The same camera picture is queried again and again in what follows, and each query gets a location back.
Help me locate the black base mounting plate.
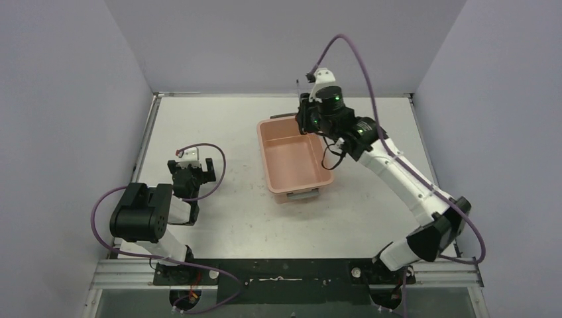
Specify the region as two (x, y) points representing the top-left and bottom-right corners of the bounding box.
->
(152, 258), (416, 309)

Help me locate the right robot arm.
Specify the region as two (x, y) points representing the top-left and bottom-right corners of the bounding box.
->
(296, 85), (471, 274)

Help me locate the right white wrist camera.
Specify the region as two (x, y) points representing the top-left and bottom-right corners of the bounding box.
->
(306, 68), (336, 102)

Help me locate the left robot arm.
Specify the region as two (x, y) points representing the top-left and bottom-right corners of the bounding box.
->
(109, 158), (217, 266)

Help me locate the aluminium front rail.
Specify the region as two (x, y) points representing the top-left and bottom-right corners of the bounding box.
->
(89, 258), (484, 290)

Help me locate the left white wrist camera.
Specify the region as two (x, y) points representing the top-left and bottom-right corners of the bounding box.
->
(176, 147), (201, 168)

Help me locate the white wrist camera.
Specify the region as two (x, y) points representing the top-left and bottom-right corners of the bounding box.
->
(306, 68), (336, 102)
(176, 147), (201, 168)

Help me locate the pink plastic bin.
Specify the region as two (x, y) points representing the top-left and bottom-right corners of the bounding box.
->
(256, 113), (334, 204)

